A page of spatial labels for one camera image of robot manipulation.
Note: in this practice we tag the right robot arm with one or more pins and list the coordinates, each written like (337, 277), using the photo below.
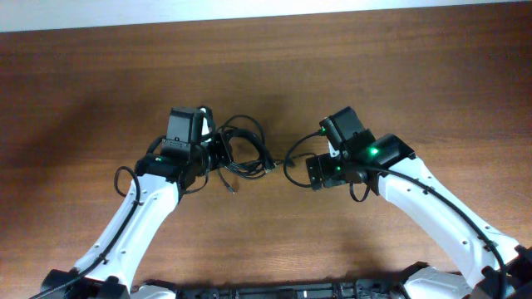
(490, 263)

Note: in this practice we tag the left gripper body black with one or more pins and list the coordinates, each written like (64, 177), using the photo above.
(218, 152)

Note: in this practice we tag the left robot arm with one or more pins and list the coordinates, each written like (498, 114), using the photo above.
(159, 181)

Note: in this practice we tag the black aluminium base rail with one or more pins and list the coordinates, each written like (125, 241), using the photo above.
(360, 289)

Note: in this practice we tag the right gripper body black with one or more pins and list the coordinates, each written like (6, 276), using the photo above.
(332, 169)

